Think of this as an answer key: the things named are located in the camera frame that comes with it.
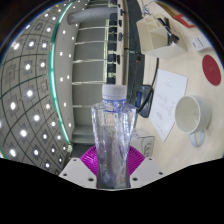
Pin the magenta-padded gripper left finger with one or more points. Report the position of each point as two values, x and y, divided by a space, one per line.
89 161

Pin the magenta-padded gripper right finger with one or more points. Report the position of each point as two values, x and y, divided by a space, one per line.
136 162

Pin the clear plastic water bottle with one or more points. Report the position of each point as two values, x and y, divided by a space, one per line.
113 133

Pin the black desk phone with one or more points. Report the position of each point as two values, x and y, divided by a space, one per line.
145 100

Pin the white printed paper sheet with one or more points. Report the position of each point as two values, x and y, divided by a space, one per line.
168 100

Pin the white ceramic mug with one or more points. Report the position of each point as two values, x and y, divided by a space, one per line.
193 115

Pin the group of round ceiling lights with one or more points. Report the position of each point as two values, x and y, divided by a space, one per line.
30 93

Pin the beige divided organizer box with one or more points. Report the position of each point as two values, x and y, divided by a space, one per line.
156 46

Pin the flat round red coaster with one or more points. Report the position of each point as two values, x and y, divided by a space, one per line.
211 70

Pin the long curved conference desk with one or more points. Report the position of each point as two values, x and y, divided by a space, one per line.
131 43

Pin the row of black office chairs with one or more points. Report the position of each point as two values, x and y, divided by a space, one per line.
113 43

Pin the black clip in organizer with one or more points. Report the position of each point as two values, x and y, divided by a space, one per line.
168 30

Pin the open brown cardboard box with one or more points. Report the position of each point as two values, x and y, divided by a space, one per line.
185 20

